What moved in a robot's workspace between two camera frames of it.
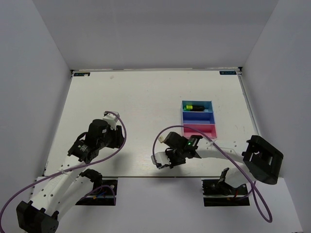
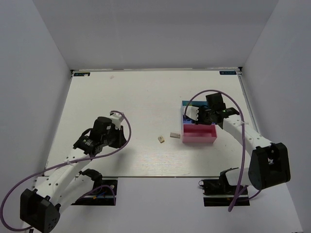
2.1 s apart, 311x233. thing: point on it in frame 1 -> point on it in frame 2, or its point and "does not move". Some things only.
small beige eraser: x=161 y=139 does not move
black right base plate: x=215 y=187 does not move
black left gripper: x=118 y=137 does not move
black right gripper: x=173 y=163 -> x=199 y=121
